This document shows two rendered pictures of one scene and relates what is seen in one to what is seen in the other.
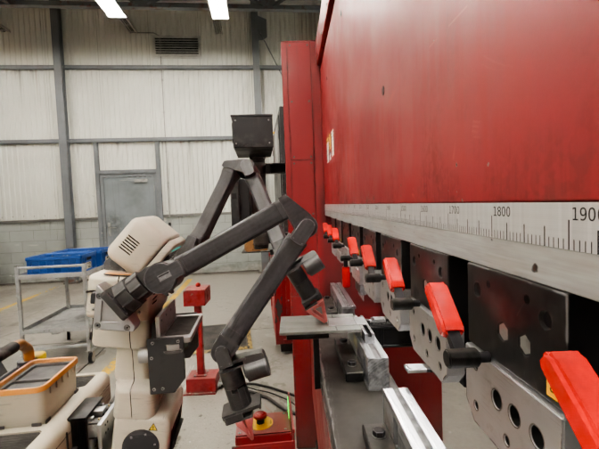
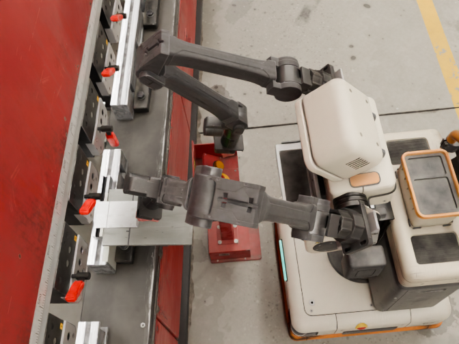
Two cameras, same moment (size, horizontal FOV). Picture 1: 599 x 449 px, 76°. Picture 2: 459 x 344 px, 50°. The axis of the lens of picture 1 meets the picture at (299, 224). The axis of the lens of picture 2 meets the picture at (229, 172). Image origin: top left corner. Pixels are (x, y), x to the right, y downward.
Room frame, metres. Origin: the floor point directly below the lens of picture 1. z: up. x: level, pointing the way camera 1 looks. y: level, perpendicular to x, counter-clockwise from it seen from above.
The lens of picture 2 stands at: (1.85, 0.28, 2.34)
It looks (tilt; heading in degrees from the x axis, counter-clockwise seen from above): 62 degrees down; 188
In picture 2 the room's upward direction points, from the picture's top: 7 degrees counter-clockwise
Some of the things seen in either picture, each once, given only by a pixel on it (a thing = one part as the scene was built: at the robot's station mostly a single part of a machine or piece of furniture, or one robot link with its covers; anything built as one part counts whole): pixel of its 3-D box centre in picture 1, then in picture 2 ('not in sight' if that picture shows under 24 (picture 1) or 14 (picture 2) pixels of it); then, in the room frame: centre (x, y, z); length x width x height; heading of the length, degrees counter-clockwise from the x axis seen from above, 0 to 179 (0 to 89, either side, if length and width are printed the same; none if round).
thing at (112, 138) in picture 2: (348, 271); (108, 136); (1.15, -0.14, 1.20); 0.04 x 0.02 x 0.10; 91
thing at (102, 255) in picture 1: (84, 257); not in sight; (4.16, 2.34, 0.92); 0.50 x 0.36 x 0.18; 96
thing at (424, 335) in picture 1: (455, 306); not in sight; (0.53, -0.21, 1.26); 0.15 x 0.09 x 0.17; 1
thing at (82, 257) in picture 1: (62, 263); not in sight; (3.74, 2.31, 0.92); 0.50 x 0.36 x 0.18; 96
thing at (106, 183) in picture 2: (364, 328); (102, 207); (1.27, -0.20, 0.99); 0.20 x 0.03 x 0.03; 1
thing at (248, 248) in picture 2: not in sight; (234, 237); (1.04, 0.15, 0.06); 0.25 x 0.20 x 0.12; 95
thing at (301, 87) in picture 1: (360, 245); not in sight; (2.29, -0.36, 1.15); 0.85 x 0.25 x 2.30; 91
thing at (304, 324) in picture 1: (318, 323); (149, 216); (1.31, -0.05, 1.00); 0.26 x 0.18 x 0.01; 91
